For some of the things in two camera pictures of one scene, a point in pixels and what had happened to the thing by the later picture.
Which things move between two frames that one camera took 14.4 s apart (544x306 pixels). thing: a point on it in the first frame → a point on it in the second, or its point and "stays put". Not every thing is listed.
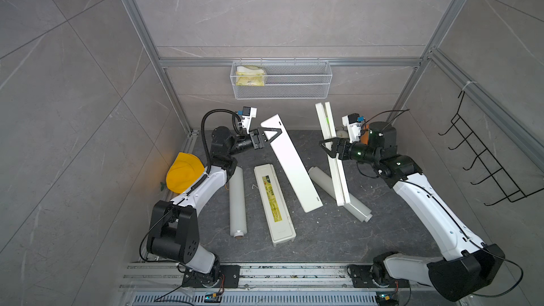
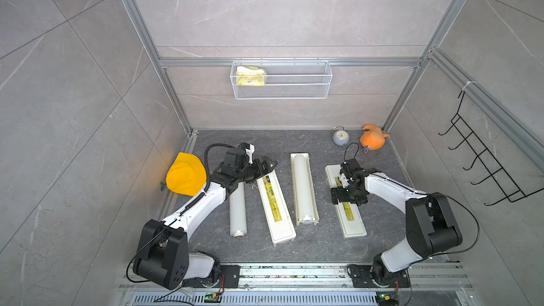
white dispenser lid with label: x=329 y=132 → x=348 y=215
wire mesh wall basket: x=278 y=80 stays put
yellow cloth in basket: x=247 y=76 stays put
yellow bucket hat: x=185 y=173 stays put
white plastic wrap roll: x=237 y=202 stays put
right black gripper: x=338 y=144 → x=341 y=198
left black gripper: x=257 y=144 → x=258 y=170
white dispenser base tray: x=292 y=165 → x=315 y=210
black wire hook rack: x=512 y=193 stays put
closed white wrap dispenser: x=278 y=214 stays put
